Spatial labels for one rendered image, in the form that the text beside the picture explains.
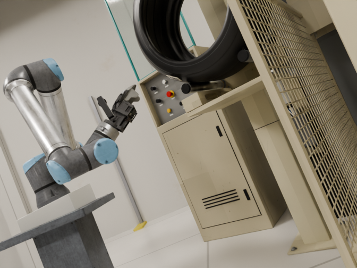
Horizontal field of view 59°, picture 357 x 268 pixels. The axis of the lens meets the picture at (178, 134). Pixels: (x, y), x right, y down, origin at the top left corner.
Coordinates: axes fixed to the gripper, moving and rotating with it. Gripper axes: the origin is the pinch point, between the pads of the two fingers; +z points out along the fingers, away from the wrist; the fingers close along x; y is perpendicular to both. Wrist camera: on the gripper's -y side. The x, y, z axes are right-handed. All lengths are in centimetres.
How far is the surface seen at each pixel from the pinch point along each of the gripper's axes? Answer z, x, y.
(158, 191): 0, -289, -39
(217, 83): 27.5, -18.6, 26.7
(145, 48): 17.1, 4.4, -2.9
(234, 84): 33, -23, 34
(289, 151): 17, -32, 71
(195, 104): 5.5, -2.2, 27.6
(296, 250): -20, -52, 94
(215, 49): 21.5, 15.9, 28.5
